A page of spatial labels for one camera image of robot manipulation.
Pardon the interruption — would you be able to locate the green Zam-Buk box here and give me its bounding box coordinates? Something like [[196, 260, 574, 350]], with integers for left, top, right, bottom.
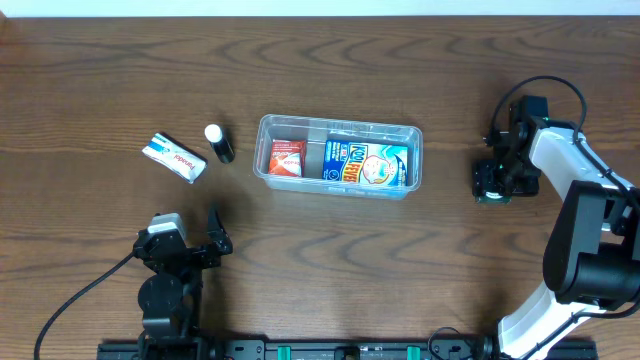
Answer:
[[475, 192, 511, 204]]

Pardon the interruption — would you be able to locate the orange Panadol box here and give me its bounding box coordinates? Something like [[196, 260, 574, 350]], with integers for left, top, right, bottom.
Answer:
[[268, 139, 306, 177]]

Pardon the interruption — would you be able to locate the blue Kool Fever box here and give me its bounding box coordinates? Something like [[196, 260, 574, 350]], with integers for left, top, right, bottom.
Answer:
[[322, 140, 408, 186]]

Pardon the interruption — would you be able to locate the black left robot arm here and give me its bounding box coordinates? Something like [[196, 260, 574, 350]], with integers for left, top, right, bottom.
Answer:
[[133, 207, 233, 340]]

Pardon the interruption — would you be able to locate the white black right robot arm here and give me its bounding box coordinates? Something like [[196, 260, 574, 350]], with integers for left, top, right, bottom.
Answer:
[[472, 115, 639, 359]]

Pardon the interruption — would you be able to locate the clear plastic container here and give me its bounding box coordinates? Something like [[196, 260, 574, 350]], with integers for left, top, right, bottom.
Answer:
[[253, 114, 423, 200]]

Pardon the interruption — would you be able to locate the white Panadol box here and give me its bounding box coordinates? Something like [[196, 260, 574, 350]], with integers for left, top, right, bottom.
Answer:
[[142, 133, 207, 184]]

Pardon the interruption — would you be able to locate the dark bottle white cap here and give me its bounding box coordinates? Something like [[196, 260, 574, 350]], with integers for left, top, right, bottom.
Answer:
[[204, 124, 235, 164]]

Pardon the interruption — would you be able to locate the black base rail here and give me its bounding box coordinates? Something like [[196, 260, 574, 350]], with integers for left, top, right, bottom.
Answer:
[[96, 337, 600, 360]]

